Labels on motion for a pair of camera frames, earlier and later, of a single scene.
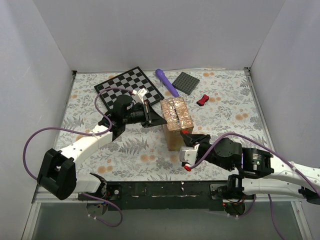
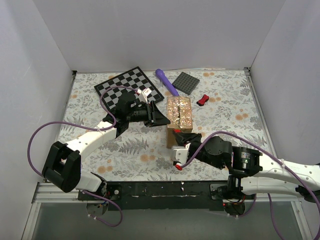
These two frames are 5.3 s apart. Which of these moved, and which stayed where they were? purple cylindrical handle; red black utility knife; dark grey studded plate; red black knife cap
Moved: red black utility knife
Stayed: red black knife cap; purple cylindrical handle; dark grey studded plate
